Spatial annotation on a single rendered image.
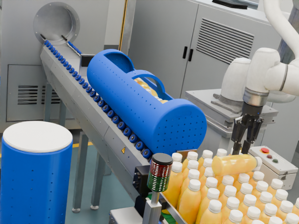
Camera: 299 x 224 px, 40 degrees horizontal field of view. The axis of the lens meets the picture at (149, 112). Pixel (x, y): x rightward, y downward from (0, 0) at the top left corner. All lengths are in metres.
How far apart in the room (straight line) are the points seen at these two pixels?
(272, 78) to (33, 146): 0.94
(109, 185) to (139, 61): 1.80
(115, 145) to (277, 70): 0.96
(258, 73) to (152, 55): 3.05
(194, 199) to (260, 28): 2.17
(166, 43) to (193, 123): 2.55
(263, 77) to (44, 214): 1.03
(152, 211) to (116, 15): 6.22
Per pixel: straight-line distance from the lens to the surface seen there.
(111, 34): 7.36
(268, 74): 1.53
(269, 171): 1.74
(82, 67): 2.89
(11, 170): 1.72
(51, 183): 1.73
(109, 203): 3.19
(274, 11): 1.77
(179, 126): 1.78
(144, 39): 4.62
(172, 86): 4.21
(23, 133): 1.76
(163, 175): 1.20
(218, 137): 2.26
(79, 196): 2.99
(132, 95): 1.93
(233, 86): 2.25
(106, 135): 2.22
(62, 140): 1.73
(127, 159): 1.99
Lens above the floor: 1.81
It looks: 21 degrees down
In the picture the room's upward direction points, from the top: 10 degrees clockwise
